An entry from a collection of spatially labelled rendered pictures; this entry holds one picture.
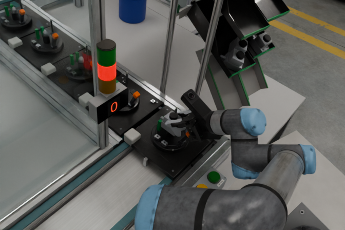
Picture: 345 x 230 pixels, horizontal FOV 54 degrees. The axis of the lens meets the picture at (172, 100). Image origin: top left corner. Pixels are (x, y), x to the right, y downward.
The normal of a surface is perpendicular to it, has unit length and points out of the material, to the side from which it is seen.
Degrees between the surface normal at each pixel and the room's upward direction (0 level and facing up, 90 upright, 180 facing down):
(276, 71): 0
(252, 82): 45
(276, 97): 0
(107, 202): 0
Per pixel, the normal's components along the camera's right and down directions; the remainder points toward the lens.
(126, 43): 0.11, -0.70
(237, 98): 0.53, -0.07
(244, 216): 0.19, -0.54
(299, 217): -0.50, -0.24
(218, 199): -0.12, -0.89
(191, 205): -0.40, -0.69
